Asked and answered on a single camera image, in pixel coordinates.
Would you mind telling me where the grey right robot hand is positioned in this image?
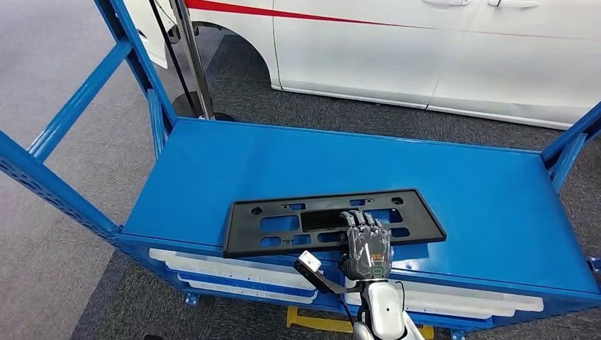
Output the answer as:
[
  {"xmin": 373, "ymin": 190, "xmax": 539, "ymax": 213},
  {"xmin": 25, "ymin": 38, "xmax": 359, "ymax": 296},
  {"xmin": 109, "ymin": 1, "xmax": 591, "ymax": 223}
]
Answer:
[{"xmin": 339, "ymin": 210, "xmax": 393, "ymax": 283}]

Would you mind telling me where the black plastic plate bracket part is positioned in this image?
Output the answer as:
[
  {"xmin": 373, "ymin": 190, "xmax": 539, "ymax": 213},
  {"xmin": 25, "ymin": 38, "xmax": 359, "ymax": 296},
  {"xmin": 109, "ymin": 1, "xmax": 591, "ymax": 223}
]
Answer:
[{"xmin": 222, "ymin": 188, "xmax": 448, "ymax": 259}]

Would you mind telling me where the blue metal shelf rack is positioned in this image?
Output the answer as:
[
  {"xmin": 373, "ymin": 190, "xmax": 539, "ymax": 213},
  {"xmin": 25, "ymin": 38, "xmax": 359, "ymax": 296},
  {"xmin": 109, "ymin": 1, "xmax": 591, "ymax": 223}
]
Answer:
[{"xmin": 0, "ymin": 0, "xmax": 601, "ymax": 340}]

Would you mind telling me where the translucent white plastic bin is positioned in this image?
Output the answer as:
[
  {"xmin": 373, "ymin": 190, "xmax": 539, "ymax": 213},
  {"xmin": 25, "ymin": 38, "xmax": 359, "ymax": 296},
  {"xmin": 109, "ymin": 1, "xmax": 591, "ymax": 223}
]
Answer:
[
  {"xmin": 148, "ymin": 248, "xmax": 325, "ymax": 292},
  {"xmin": 177, "ymin": 276, "xmax": 319, "ymax": 306},
  {"xmin": 403, "ymin": 302, "xmax": 517, "ymax": 321},
  {"xmin": 344, "ymin": 276, "xmax": 546, "ymax": 315}
]

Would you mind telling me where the white car with red stripe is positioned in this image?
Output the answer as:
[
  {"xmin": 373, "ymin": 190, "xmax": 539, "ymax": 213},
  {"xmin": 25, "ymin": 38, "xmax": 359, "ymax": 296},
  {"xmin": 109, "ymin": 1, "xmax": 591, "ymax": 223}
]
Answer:
[{"xmin": 123, "ymin": 0, "xmax": 601, "ymax": 131}]

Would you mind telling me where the silver metal stand pole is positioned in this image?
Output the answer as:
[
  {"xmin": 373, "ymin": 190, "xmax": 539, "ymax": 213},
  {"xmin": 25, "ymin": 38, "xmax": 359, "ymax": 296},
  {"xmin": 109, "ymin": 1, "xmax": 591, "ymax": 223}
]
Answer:
[{"xmin": 169, "ymin": 0, "xmax": 236, "ymax": 123}]

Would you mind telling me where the thin black rod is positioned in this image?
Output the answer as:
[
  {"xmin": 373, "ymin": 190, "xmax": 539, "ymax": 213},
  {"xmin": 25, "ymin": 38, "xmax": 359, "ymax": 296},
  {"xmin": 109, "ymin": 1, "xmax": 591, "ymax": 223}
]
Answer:
[{"xmin": 147, "ymin": 0, "xmax": 201, "ymax": 118}]

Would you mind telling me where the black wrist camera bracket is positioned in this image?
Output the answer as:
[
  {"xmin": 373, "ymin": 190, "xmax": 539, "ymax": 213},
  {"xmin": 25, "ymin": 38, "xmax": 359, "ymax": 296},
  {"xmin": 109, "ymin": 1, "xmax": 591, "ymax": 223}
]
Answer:
[{"xmin": 293, "ymin": 259, "xmax": 362, "ymax": 295}]

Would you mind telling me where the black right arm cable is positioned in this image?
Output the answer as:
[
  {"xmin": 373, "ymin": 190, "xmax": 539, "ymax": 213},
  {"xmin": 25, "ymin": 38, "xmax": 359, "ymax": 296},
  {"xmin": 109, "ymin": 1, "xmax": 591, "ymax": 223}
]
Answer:
[{"xmin": 334, "ymin": 290, "xmax": 358, "ymax": 329}]

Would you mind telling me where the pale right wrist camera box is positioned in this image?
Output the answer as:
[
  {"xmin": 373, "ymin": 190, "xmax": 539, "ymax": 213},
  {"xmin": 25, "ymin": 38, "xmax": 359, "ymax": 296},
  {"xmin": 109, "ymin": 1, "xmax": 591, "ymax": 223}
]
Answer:
[{"xmin": 297, "ymin": 250, "xmax": 323, "ymax": 274}]

